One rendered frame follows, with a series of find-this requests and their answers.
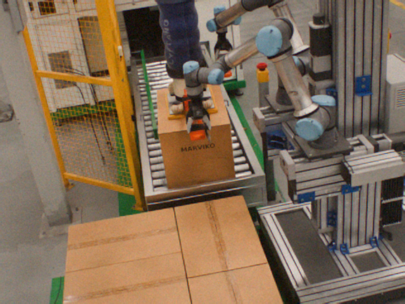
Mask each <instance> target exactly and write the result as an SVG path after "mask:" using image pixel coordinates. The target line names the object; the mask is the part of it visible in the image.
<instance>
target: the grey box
mask: <svg viewBox="0 0 405 304"><path fill-rule="evenodd" d="M8 4H9V8H10V10H11V15H12V18H13V22H14V24H15V29H16V32H20V31H24V30H25V27H26V24H27V22H28V19H27V14H26V11H25V7H24V3H23V0H8Z"/></svg>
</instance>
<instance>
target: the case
mask: <svg viewBox="0 0 405 304"><path fill-rule="evenodd" d="M207 87H211V89H212V92H213V96H214V99H215V103H216V107H217V110H218V113H210V114H209V119H210V120H211V130H208V132H209V135H210V136H211V143H209V141H208V138H207V136H206V133H205V137H206V138H205V139H200V140H195V141H191V140H190V134H189V133H188V132H187V122H185V117H183V118H178V119H173V120H168V117H167V111H166V100H165V93H166V92H169V91H168V89H160V90H157V104H158V135H159V143H160V146H161V154H162V155H163V162H164V166H165V174H166V181H167V186H168V189H173V188H177V187H184V186H191V185H196V184H204V183H208V182H211V181H219V180H223V179H230V178H235V177H236V174H235V161H234V154H233V147H232V134H231V127H230V120H229V117H228V113H227V108H226V107H225V103H224V100H223V96H222V92H221V88H220V85H211V84H207ZM187 113H188V111H184V114H185V115H186V114H187Z"/></svg>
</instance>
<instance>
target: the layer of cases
mask: <svg viewBox="0 0 405 304"><path fill-rule="evenodd" d="M174 210H175V213H174ZM175 217H176V220H175ZM176 221H177V224H176ZM177 229H178V232H177ZM178 234H179V235H178ZM179 238H180V239H179ZM180 245H181V246H180ZM181 249H182V250H181ZM185 272H186V273H185ZM64 288H65V290H64V298H63V304H283V303H282V299H281V297H280V294H279V292H278V288H277V285H276V283H275V280H274V277H273V274H272V272H271V270H270V267H269V265H268V261H267V259H266V256H265V253H264V250H263V247H262V245H261V244H260V241H259V238H258V235H257V232H256V230H255V227H254V224H253V221H252V219H251V217H250V214H249V211H248V209H247V205H246V202H245V200H244V197H243V195H240V196H232V197H228V198H221V199H218V200H213V201H206V202H202V203H195V204H190V205H183V206H176V207H175V208H174V209H173V208H168V209H164V210H156V211H152V212H146V213H138V214H133V215H126V216H122V217H118V218H112V219H107V220H100V221H96V222H88V223H84V224H77V225H70V226H69V229H68V244H67V252H66V267H65V282H64Z"/></svg>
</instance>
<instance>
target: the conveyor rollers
mask: <svg viewBox="0 0 405 304"><path fill-rule="evenodd" d="M165 65H166V60H164V61H156V62H151V63H146V67H147V74H148V79H149V87H150V91H151V98H152V103H153V109H154V114H155V117H156V125H157V130H158V104H157V90H160V89H167V88H168V84H169V83H170V82H172V81H173V80H172V78H170V77H168V75H167V72H166V67H165ZM137 68H138V76H139V83H143V82H146V81H145V80H144V72H143V68H142V64H139V65H137ZM139 87H140V92H141V95H140V96H141V98H142V99H141V101H142V107H143V109H142V110H143V113H148V112H150V110H149V102H148V97H147V89H146V84H143V85H140V86H139ZM144 121H145V124H144V125H145V127H146V130H145V131H146V132H147V136H146V137H147V143H148V147H149V148H148V150H149V156H150V163H151V171H152V176H151V177H152V178H153V186H154V192H158V191H161V190H165V189H168V186H167V181H166V174H165V166H164V162H163V155H162V154H161V146H160V143H159V139H156V140H155V138H154V135H153V128H152V123H151V115H144ZM230 127H231V134H232V147H233V154H234V161H235V174H236V177H242V176H247V175H249V174H252V172H250V171H249V167H248V164H247V163H246V158H245V156H243V152H242V150H241V149H240V146H239V143H237V137H235V133H234V131H233V130H232V126H231V124H230Z"/></svg>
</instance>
